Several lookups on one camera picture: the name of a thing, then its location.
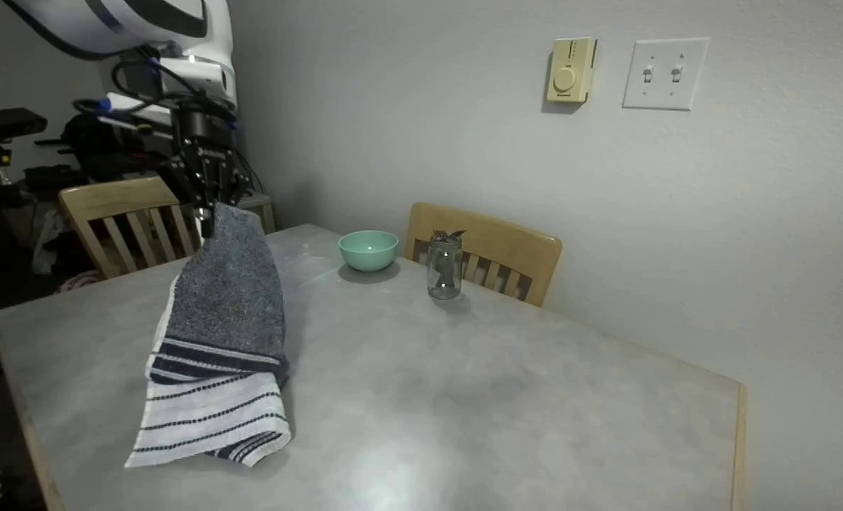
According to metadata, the beige wall thermostat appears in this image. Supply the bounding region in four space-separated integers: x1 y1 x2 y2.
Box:
542 37 599 108

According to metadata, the small wooden cabinet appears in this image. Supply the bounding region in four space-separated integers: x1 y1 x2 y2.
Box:
233 191 280 237

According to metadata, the black bag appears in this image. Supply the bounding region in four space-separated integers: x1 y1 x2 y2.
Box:
34 110 179 184

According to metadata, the white light switch plate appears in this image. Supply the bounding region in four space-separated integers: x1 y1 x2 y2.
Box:
620 34 711 115

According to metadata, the teal ceramic bowl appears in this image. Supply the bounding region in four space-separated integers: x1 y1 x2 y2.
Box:
334 228 403 279

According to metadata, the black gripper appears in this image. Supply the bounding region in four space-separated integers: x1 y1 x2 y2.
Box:
169 100 244 223

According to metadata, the clear glass jar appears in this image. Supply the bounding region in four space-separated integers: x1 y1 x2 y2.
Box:
423 230 467 305

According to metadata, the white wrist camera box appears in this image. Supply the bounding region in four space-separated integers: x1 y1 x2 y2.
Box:
70 92 179 132

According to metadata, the blue grey striped towel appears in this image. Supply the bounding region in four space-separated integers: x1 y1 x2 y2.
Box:
122 198 294 472

